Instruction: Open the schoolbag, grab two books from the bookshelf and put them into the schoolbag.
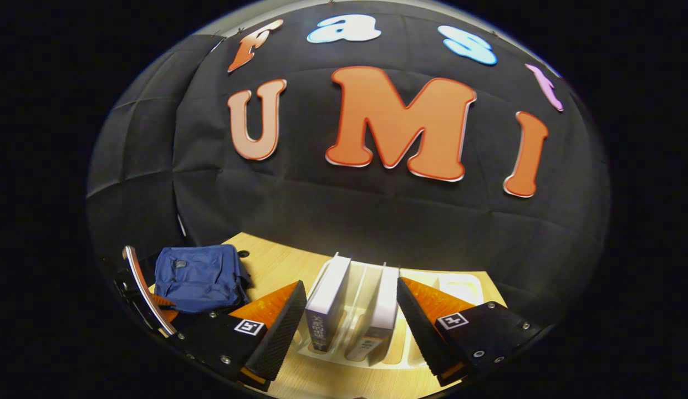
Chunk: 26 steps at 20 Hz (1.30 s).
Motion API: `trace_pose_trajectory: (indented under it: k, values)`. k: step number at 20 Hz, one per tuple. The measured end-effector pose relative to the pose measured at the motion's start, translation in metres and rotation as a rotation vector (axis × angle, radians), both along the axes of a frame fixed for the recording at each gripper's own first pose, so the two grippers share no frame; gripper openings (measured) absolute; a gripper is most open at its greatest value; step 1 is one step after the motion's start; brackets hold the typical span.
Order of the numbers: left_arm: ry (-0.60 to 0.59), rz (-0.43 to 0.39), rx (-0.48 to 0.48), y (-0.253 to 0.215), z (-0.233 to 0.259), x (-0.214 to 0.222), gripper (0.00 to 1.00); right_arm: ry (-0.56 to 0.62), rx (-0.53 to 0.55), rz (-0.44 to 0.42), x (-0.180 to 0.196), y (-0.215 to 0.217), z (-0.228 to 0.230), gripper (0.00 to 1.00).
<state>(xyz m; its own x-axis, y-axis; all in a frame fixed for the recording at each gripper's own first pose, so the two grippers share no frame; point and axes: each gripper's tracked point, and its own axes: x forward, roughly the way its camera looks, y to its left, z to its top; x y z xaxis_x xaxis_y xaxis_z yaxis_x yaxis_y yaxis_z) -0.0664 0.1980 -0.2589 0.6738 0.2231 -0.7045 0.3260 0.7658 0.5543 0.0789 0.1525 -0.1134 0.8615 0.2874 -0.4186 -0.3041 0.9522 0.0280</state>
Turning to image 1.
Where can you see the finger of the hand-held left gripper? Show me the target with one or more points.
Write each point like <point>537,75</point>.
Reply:
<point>166,307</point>

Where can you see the white bookshelf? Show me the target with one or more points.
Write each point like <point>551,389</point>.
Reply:
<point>357,310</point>

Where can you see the blue schoolbag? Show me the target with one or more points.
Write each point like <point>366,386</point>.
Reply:
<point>202,277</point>

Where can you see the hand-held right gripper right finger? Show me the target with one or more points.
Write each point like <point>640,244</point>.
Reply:
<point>418,330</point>

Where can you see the blue and white book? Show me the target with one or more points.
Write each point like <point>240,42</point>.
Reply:
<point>330,293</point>

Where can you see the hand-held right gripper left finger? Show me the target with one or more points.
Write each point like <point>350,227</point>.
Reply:
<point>283,332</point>

